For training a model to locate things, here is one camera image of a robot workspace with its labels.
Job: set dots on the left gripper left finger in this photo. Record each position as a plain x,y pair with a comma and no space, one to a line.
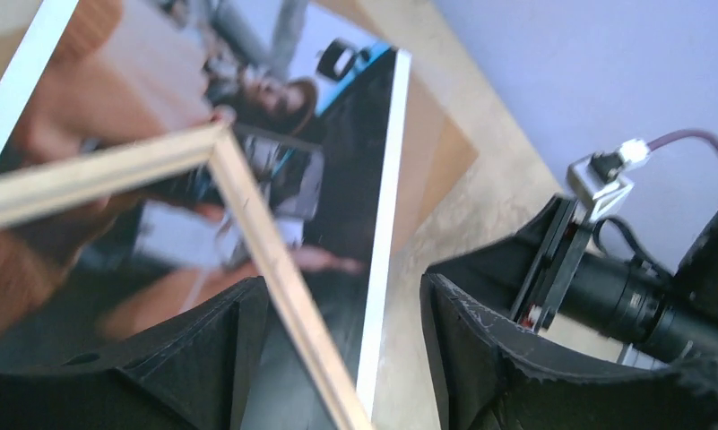
193,371

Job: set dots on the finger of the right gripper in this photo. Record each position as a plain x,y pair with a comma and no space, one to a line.
502,274

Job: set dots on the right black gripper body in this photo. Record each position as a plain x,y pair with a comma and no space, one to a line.
562,241

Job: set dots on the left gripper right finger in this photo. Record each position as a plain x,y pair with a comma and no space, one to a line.
489,373

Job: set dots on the printed photo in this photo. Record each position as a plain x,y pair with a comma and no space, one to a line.
317,106

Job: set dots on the white wooden picture frame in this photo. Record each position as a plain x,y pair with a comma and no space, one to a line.
34,192

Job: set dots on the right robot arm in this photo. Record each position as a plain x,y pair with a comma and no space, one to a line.
599,275

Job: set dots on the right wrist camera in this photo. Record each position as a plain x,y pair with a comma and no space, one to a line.
599,182

